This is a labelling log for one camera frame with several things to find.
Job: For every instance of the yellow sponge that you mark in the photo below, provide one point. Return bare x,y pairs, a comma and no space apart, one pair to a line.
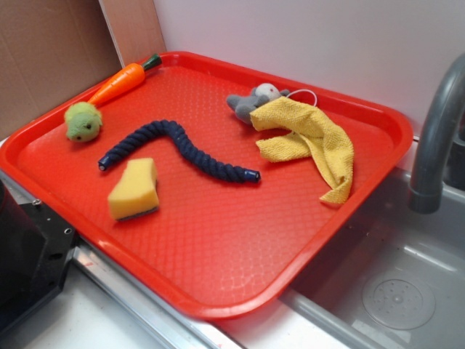
135,193

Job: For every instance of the brown cardboard panel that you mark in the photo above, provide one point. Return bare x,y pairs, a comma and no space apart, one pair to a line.
53,50

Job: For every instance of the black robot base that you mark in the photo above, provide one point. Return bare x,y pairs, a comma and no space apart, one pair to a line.
36,248

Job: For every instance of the green plush animal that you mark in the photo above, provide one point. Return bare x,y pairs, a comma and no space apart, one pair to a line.
83,121

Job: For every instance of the grey sink basin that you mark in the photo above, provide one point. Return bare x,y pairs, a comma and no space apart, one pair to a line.
390,277

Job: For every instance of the red plastic tray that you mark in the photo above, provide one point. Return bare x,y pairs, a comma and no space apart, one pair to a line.
213,249

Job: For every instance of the yellow cloth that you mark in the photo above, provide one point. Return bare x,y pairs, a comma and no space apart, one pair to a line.
311,134

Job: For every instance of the orange toy carrot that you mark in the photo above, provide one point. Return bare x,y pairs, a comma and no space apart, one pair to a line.
126,79

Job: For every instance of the grey plush animal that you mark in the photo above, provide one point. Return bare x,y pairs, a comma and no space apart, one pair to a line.
243,106

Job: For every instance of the grey faucet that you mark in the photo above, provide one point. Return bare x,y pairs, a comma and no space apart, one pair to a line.
439,156

